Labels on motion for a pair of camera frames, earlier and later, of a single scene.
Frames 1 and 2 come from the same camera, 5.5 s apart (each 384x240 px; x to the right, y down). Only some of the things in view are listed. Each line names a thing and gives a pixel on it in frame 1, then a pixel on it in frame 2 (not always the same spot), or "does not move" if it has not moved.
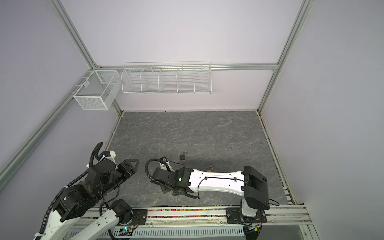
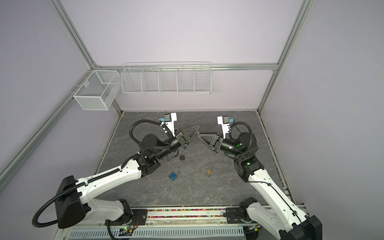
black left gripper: [128, 169] → [183, 137]
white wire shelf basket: [170, 78] does not move
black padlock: [182, 157] does not move
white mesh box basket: [98, 90] does not move
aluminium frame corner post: [67, 23] does not move
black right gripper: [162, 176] → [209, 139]
